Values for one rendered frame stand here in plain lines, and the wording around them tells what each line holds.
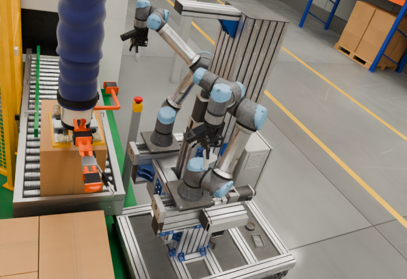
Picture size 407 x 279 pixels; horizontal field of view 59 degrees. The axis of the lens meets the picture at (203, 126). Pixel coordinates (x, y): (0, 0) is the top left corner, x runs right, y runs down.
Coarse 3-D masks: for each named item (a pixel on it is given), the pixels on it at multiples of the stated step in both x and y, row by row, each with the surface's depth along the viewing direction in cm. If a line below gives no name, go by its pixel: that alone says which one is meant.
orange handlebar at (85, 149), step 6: (114, 96) 237; (114, 102) 233; (96, 108) 221; (102, 108) 223; (108, 108) 225; (114, 108) 226; (78, 126) 202; (84, 126) 202; (78, 144) 190; (84, 150) 185; (90, 150) 186; (84, 156) 182; (84, 168) 175; (90, 186) 166; (96, 186) 167
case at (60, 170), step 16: (48, 112) 252; (96, 112) 266; (48, 128) 237; (48, 144) 225; (48, 160) 224; (64, 160) 228; (80, 160) 232; (96, 160) 236; (48, 176) 231; (64, 176) 235; (80, 176) 239; (48, 192) 239; (64, 192) 243; (80, 192) 248; (96, 192) 253
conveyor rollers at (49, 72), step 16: (32, 64) 381; (48, 64) 394; (32, 80) 355; (48, 80) 367; (32, 96) 334; (48, 96) 340; (32, 128) 295; (32, 144) 281; (32, 160) 268; (32, 176) 254; (32, 192) 241
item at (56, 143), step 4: (48, 116) 223; (52, 116) 222; (56, 116) 219; (60, 116) 224; (52, 120) 219; (52, 124) 217; (52, 128) 213; (52, 132) 210; (56, 132) 211; (60, 132) 208; (64, 132) 212; (68, 132) 215; (52, 136) 207; (56, 136) 208; (52, 140) 204; (56, 140) 204; (52, 144) 202; (56, 144) 203; (60, 144) 203; (64, 144) 204; (68, 144) 205
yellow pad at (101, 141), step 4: (96, 116) 234; (92, 128) 218; (96, 128) 223; (100, 128) 224; (92, 132) 217; (100, 132) 221; (100, 140) 214; (92, 144) 211; (96, 144) 212; (100, 144) 213; (104, 144) 214
